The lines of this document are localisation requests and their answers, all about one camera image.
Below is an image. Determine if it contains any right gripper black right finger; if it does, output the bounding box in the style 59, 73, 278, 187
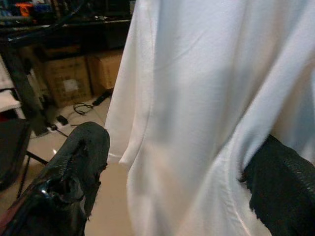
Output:
238, 134, 315, 236

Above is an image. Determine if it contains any black power strip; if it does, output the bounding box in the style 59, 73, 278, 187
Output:
92, 90, 113, 107

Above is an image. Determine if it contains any black chair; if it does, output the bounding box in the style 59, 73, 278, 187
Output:
0, 118, 50, 200

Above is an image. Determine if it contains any black floor cable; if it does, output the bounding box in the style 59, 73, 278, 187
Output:
72, 102, 95, 116

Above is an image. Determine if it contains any brown cardboard box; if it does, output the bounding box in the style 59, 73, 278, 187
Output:
41, 55, 93, 108
86, 50, 124, 98

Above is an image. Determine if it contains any plain white shirt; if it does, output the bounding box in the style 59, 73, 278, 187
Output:
104, 0, 315, 236

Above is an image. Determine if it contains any black desk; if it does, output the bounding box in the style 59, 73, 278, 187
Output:
0, 14, 132, 59

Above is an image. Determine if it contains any orange black tool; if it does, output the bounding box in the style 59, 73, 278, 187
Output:
14, 2, 34, 17

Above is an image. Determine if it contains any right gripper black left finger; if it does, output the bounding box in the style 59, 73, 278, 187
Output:
0, 121, 111, 236

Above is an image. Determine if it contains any black clothes rack silver rail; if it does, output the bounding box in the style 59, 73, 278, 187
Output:
0, 49, 59, 137

